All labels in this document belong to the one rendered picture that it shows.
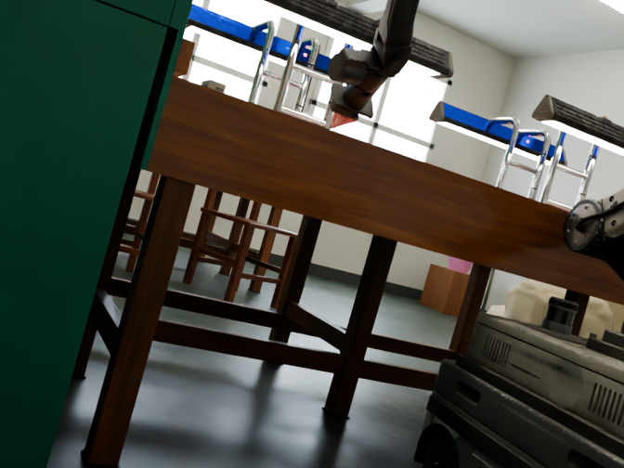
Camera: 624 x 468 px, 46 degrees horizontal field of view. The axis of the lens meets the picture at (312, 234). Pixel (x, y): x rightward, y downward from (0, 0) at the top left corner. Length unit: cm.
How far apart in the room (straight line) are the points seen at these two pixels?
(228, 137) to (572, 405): 82
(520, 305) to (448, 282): 286
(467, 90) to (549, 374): 718
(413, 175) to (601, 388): 58
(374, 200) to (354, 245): 628
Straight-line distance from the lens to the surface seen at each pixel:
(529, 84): 867
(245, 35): 237
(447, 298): 759
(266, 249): 482
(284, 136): 148
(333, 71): 156
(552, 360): 152
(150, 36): 137
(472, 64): 861
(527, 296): 482
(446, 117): 268
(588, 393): 143
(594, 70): 810
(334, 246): 773
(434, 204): 165
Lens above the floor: 58
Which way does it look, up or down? 1 degrees down
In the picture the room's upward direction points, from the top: 16 degrees clockwise
